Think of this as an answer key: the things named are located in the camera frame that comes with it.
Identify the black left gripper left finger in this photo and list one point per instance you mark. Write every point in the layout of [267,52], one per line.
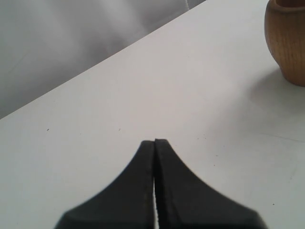
[127,202]

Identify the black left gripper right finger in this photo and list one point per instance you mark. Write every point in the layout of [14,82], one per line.
[184,201]

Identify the wooden mortar bowl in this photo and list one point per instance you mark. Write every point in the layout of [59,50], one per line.
[284,30]

